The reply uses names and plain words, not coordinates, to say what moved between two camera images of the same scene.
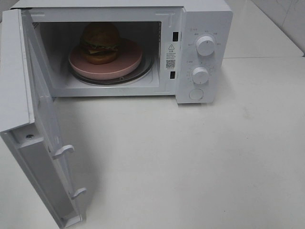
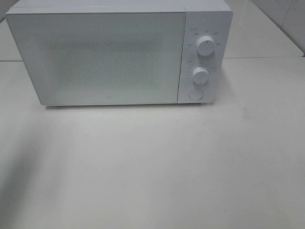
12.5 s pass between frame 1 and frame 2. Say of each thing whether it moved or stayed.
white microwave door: moved
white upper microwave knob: stayed
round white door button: stayed
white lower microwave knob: stayed
